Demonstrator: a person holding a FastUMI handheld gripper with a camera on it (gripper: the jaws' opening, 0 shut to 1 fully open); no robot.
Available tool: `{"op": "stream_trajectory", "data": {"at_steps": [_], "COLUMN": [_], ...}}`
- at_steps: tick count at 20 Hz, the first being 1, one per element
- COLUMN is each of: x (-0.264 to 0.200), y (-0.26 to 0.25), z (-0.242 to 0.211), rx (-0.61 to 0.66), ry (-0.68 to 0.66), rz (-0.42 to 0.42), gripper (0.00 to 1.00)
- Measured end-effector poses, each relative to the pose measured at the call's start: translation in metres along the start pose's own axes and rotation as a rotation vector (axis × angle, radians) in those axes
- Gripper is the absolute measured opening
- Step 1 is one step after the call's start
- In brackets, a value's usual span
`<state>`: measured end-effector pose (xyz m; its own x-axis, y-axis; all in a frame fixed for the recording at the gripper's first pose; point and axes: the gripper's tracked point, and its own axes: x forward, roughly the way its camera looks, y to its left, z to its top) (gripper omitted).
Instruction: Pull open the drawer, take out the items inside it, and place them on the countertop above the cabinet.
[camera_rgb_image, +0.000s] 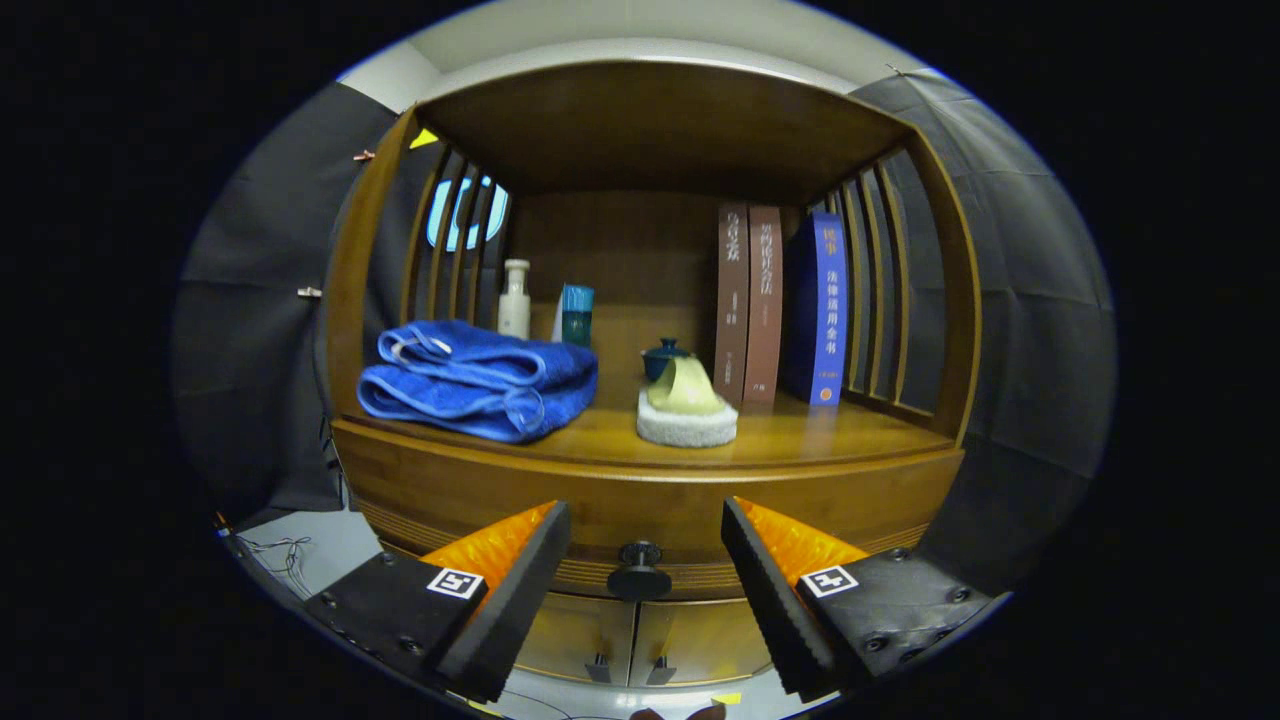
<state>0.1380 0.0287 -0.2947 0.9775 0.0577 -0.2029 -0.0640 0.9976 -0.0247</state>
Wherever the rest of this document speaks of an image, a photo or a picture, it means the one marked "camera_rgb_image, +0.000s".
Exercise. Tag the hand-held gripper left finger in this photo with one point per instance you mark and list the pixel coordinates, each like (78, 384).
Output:
(515, 610)

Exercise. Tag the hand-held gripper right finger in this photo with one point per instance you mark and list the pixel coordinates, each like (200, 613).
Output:
(775, 600)

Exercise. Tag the wooden drawer with black knob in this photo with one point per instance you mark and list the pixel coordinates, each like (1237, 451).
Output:
(650, 510)

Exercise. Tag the wooden cabinet door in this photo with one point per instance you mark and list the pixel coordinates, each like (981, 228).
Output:
(700, 640)
(575, 635)

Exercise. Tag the wooden countertop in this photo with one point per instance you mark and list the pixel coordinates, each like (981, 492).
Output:
(800, 430)

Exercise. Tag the wooden cabinet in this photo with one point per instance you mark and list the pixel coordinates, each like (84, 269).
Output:
(620, 250)

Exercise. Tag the folded blue towel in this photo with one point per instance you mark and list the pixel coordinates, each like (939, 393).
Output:
(470, 385)

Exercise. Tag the dark blue lidded teacup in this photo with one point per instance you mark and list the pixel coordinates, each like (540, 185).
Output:
(662, 358)

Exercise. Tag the blue capped bottle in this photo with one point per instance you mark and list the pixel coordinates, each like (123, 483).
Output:
(577, 320)

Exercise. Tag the white pump bottle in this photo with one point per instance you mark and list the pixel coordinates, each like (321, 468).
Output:
(514, 310)

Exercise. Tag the reddish brown book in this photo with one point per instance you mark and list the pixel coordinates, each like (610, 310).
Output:
(764, 300)

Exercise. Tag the dark brown book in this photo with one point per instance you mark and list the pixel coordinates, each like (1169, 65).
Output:
(731, 300)

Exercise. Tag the blue book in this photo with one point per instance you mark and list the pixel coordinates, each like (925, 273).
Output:
(828, 300)

